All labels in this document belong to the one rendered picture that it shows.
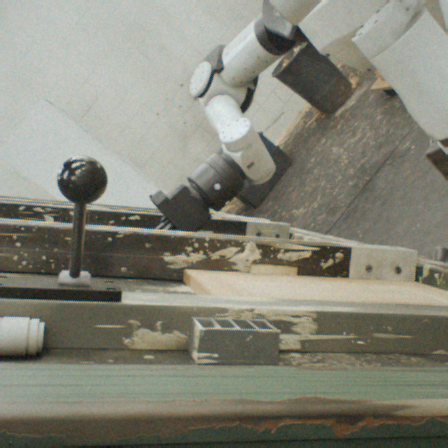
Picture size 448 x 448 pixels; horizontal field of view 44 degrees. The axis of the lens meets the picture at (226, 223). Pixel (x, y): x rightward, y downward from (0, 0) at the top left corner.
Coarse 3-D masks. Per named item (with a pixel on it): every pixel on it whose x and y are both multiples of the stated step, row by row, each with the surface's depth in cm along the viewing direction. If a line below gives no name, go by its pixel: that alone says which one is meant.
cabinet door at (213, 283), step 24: (192, 288) 78; (216, 288) 71; (240, 288) 72; (264, 288) 76; (288, 288) 78; (312, 288) 80; (336, 288) 82; (360, 288) 84; (384, 288) 87; (408, 288) 88; (432, 288) 89
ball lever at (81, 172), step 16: (80, 160) 42; (96, 160) 43; (64, 176) 41; (80, 176) 41; (96, 176) 42; (64, 192) 42; (80, 192) 41; (96, 192) 42; (80, 208) 44; (80, 224) 45; (80, 240) 45; (80, 256) 46; (64, 272) 48; (80, 272) 48
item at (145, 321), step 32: (64, 320) 46; (96, 320) 47; (128, 320) 47; (160, 320) 48; (288, 320) 51; (320, 320) 52; (352, 320) 53; (384, 320) 54; (416, 320) 55; (352, 352) 53; (384, 352) 54; (416, 352) 55
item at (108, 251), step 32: (0, 224) 78; (32, 224) 79; (64, 224) 84; (0, 256) 78; (32, 256) 80; (64, 256) 81; (96, 256) 82; (128, 256) 83; (160, 256) 84; (192, 256) 86; (224, 256) 87; (256, 256) 88; (288, 256) 90; (320, 256) 91; (352, 256) 92; (384, 256) 94; (416, 256) 95
